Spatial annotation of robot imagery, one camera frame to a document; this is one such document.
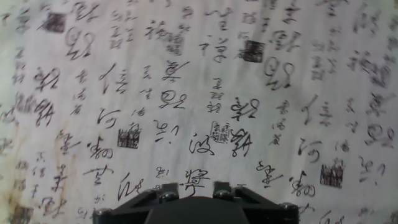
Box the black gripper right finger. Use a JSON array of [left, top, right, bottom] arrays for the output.
[[213, 181, 300, 224]]

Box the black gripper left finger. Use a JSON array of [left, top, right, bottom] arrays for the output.
[[92, 182, 181, 224]]

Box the beige calligraphy print tablecloth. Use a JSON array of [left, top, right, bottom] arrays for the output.
[[0, 0, 398, 224]]

